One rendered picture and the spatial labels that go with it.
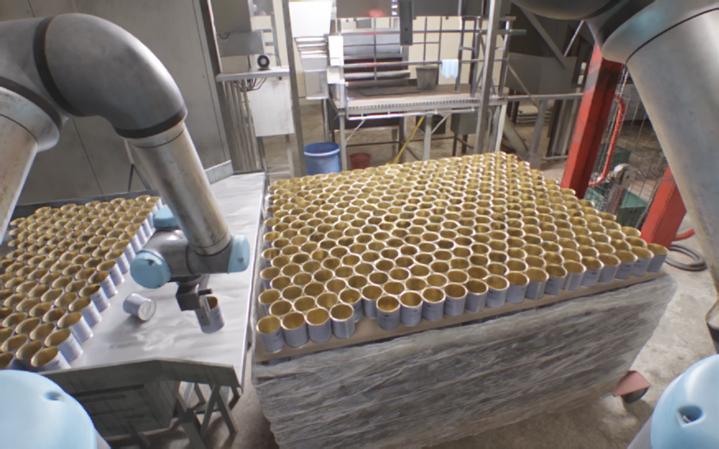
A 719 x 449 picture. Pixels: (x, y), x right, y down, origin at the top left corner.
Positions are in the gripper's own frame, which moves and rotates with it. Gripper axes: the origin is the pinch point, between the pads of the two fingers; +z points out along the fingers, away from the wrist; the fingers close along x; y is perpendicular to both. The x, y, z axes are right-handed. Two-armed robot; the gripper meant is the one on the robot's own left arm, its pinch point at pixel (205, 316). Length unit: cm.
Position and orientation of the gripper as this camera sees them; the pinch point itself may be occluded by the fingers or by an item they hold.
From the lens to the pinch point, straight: 102.5
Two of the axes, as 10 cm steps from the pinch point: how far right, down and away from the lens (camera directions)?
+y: 9.8, -1.2, 1.5
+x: -1.9, -4.9, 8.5
